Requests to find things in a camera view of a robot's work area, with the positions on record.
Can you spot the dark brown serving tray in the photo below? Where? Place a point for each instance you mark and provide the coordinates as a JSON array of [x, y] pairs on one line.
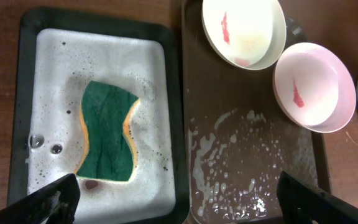
[[238, 138]]

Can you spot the cream plate with red stain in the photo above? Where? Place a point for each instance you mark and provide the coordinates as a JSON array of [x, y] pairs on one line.
[[248, 34]]

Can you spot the green yellow sponge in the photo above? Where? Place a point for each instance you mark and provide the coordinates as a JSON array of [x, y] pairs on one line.
[[109, 151]]

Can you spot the black tray with soapy water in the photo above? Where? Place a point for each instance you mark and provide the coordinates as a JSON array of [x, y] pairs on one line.
[[60, 52]]

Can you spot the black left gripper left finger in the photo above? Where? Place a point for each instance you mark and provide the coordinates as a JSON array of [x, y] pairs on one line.
[[55, 203]]

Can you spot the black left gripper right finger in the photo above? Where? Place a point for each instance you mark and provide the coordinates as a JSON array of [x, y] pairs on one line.
[[303, 203]]

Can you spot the pink plate with red stain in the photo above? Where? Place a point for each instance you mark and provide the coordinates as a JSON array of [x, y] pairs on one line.
[[314, 88]]

